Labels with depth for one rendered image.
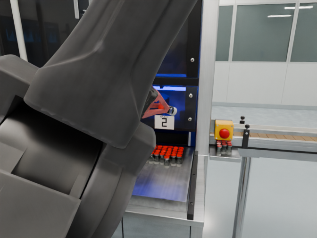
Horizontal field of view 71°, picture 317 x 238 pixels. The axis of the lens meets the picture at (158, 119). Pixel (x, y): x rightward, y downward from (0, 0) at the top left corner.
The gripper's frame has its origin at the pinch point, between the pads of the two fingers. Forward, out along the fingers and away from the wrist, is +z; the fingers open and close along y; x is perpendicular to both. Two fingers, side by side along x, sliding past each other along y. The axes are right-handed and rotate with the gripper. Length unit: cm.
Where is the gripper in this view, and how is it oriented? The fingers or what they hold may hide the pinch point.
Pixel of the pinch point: (163, 106)
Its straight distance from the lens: 53.3
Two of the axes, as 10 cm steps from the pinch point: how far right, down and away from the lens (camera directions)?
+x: -5.6, 7.8, 2.8
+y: -4.5, -5.7, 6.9
